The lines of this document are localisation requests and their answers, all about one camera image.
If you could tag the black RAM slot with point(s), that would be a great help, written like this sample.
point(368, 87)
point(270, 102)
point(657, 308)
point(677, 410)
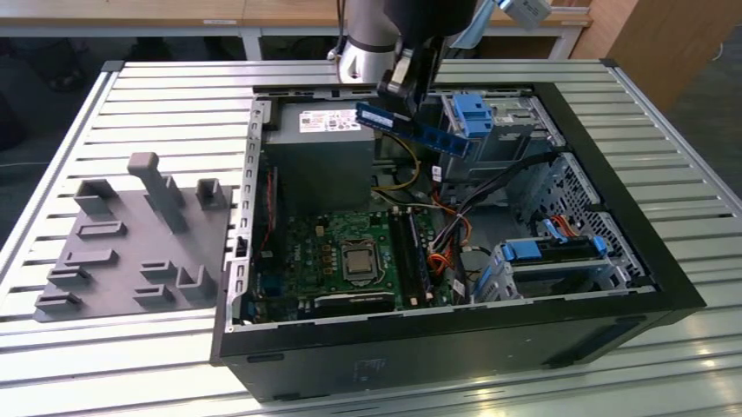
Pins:
point(403, 256)

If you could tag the wooden desk white frame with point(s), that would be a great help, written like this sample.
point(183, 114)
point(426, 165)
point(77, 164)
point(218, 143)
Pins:
point(144, 13)

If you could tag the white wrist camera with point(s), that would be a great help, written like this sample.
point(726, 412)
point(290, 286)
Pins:
point(530, 13)

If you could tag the blue drive carrier latch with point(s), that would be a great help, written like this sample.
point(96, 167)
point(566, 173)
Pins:
point(475, 117)

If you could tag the grey power supply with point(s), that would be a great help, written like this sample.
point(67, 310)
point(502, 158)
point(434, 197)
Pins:
point(319, 174)

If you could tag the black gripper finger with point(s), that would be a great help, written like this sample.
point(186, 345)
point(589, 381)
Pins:
point(430, 65)
point(399, 95)

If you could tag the metal drive cage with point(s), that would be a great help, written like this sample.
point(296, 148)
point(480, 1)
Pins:
point(504, 152)

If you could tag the black PC case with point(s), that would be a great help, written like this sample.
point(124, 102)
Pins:
point(406, 356)

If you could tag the green motherboard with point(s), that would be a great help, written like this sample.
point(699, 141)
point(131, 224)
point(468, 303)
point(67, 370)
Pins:
point(307, 243)

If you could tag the wooden cabinet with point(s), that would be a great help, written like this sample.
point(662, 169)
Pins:
point(666, 52)

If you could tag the grey parts rack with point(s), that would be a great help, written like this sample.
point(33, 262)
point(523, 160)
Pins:
point(116, 278)

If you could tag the black expansion card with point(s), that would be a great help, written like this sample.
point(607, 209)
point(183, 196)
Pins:
point(354, 304)

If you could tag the hard disk in blue carrier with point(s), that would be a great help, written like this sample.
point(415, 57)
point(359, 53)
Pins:
point(522, 252)

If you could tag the metal disk bay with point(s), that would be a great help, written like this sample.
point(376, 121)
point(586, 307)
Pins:
point(579, 278)

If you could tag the silver CPU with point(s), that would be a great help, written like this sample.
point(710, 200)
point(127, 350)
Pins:
point(359, 262)

